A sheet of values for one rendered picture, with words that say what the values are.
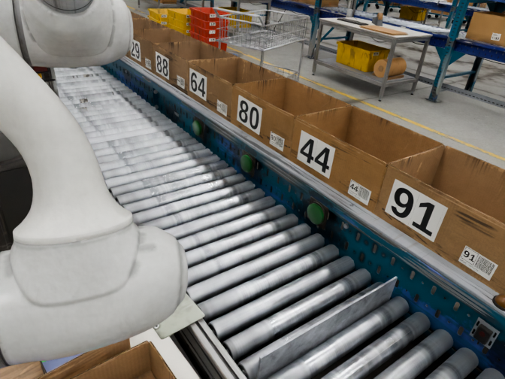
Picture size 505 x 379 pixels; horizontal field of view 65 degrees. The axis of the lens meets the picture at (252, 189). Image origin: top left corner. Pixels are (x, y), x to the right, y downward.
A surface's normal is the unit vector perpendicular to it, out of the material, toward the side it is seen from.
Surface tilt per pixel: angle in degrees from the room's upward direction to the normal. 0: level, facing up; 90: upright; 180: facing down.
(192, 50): 90
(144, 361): 90
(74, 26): 102
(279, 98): 90
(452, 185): 89
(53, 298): 59
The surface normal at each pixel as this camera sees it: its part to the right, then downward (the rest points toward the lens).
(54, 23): 0.03, 0.65
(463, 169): -0.80, 0.25
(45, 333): 0.33, 0.34
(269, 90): 0.58, 0.46
